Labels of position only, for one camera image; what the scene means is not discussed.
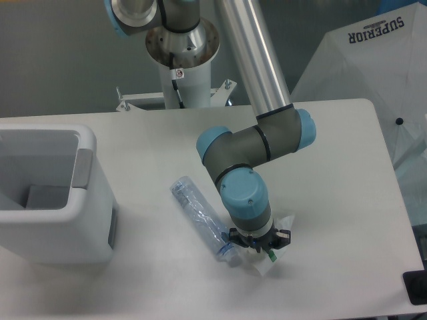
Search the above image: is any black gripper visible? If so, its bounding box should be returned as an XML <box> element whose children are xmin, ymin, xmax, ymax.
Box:
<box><xmin>228</xmin><ymin>227</ymin><xmax>291</xmax><ymax>253</ymax></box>

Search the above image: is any clear plastic wrapper green print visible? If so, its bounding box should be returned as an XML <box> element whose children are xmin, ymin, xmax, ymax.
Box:
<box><xmin>238</xmin><ymin>215</ymin><xmax>295</xmax><ymax>277</ymax></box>

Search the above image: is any clear crushed plastic bottle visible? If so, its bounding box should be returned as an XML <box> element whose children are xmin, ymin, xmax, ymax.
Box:
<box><xmin>169</xmin><ymin>176</ymin><xmax>242</xmax><ymax>267</ymax></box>

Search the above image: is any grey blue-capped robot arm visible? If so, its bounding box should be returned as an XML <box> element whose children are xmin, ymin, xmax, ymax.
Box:
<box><xmin>104</xmin><ymin>1</ymin><xmax>316</xmax><ymax>252</ymax></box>

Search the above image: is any white grey trash can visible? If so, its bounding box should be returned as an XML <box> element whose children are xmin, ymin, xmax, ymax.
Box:
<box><xmin>1</xmin><ymin>123</ymin><xmax>118</xmax><ymax>264</ymax></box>

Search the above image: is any black device at table edge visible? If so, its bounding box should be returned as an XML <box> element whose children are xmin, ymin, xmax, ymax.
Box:
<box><xmin>402</xmin><ymin>270</ymin><xmax>426</xmax><ymax>305</ymax></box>

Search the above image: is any white umbrella with lettering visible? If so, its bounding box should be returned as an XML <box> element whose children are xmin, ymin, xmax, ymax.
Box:
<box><xmin>292</xmin><ymin>3</ymin><xmax>426</xmax><ymax>171</ymax></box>

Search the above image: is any white metal base frame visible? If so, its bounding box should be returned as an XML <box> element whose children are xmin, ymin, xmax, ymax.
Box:
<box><xmin>115</xmin><ymin>79</ymin><xmax>243</xmax><ymax>112</ymax></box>

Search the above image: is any black cable on pedestal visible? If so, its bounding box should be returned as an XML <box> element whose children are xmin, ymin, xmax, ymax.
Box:
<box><xmin>168</xmin><ymin>51</ymin><xmax>186</xmax><ymax>109</ymax></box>

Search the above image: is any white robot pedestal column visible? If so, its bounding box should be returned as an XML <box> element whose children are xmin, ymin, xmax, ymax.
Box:
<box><xmin>145</xmin><ymin>18</ymin><xmax>220</xmax><ymax>109</ymax></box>

